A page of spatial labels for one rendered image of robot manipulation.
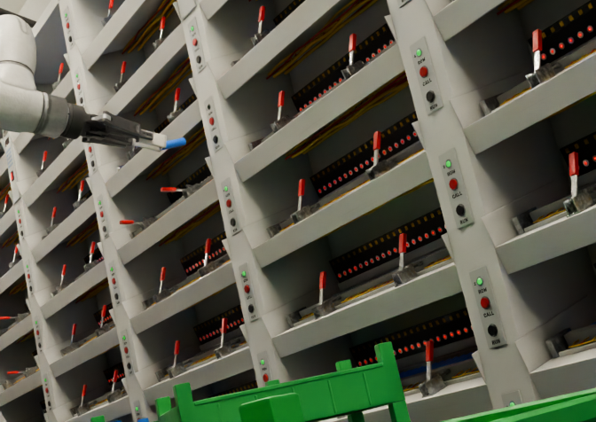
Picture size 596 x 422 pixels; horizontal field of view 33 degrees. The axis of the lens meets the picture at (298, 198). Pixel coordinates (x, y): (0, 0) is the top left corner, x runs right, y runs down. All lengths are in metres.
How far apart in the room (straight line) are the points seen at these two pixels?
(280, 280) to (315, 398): 0.84
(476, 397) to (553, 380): 0.17
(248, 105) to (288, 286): 0.42
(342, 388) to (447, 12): 0.63
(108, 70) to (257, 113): 0.82
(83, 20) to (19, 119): 0.91
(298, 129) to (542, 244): 0.65
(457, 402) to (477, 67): 0.54
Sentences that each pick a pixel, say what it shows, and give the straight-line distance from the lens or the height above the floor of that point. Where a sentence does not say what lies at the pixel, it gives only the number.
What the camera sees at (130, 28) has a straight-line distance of 2.88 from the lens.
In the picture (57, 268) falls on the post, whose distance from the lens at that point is 3.48.
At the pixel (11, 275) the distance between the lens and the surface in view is 3.70.
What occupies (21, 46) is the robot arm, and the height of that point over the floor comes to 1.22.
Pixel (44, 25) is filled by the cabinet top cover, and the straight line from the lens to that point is 3.26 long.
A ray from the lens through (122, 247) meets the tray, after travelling 2.75.
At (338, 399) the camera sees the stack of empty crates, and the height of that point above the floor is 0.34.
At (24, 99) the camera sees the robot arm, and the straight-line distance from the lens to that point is 2.16.
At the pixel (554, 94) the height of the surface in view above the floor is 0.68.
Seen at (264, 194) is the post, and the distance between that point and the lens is 2.19.
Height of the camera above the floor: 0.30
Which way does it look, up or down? 13 degrees up
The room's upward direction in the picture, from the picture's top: 13 degrees counter-clockwise
